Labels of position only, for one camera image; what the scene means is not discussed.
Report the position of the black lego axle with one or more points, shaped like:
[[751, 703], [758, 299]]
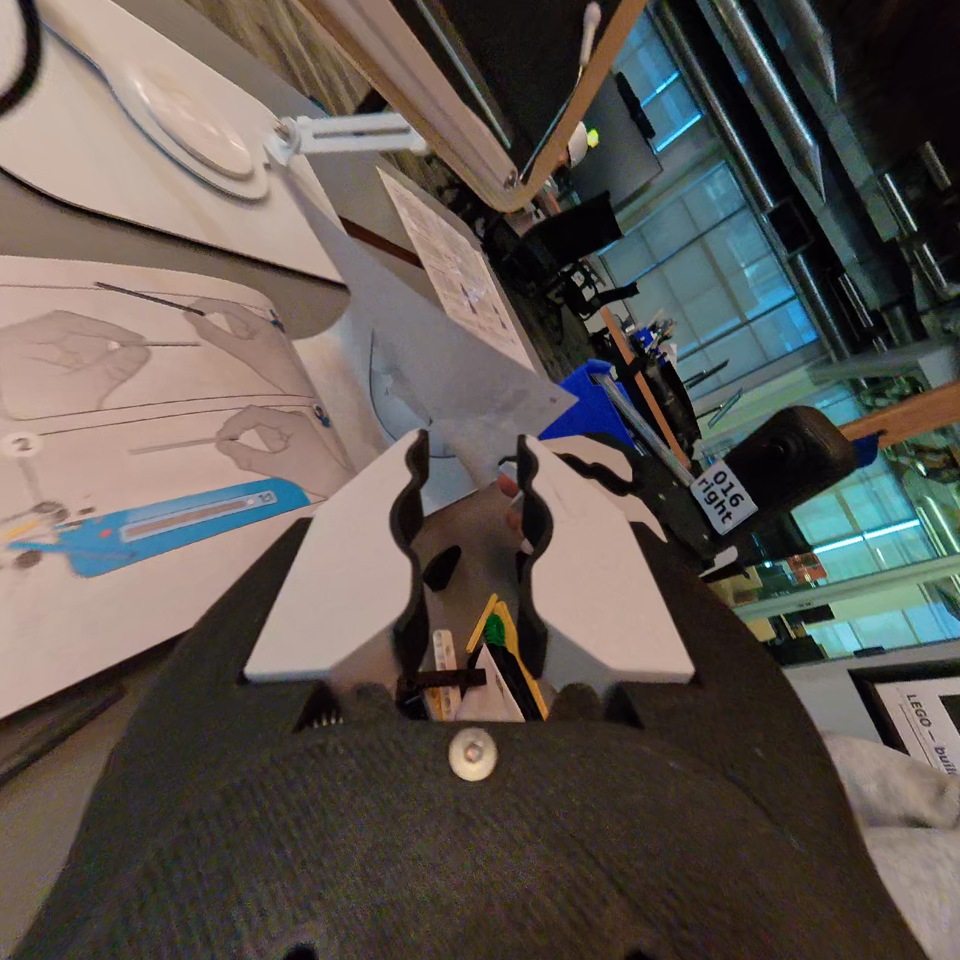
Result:
[[442, 679]]

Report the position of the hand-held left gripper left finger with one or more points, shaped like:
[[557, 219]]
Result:
[[337, 585]]

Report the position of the white bracket piece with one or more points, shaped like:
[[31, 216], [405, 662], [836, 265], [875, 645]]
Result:
[[345, 135]]

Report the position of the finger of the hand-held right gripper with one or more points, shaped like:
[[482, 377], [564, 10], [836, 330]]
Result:
[[589, 448], [637, 514]]

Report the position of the white rounded board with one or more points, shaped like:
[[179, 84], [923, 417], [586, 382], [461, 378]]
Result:
[[90, 150]]

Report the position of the lego instruction booklet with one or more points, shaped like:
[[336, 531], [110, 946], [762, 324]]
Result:
[[150, 465]]

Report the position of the wood-edged black table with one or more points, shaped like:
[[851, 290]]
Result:
[[480, 67]]

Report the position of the white lego tile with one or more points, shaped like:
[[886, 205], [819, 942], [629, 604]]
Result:
[[487, 694]]

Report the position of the black lego piece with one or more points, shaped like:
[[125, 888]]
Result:
[[442, 568]]

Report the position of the dark monitor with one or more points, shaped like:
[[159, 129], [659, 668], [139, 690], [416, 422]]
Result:
[[622, 142]]

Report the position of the printed paper sheet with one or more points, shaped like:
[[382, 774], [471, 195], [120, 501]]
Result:
[[457, 270]]

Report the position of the green lego piece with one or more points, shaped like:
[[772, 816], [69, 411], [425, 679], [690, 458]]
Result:
[[493, 630]]

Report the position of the yellow lego frame piece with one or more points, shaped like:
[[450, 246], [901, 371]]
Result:
[[517, 652]]

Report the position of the white envelope with round window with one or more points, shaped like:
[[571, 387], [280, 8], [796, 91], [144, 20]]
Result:
[[480, 390]]

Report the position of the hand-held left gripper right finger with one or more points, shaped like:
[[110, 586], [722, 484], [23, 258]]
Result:
[[607, 600]]

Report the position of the black chair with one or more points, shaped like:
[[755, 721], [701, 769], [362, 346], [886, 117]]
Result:
[[570, 240]]

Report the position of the white lego beam with holes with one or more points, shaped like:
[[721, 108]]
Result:
[[444, 675]]

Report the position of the framed printed sign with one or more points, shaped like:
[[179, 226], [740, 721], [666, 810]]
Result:
[[919, 720]]

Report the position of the blue box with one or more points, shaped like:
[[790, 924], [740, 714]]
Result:
[[585, 405]]

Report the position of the grey cloth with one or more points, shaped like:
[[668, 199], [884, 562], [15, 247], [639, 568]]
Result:
[[900, 825]]

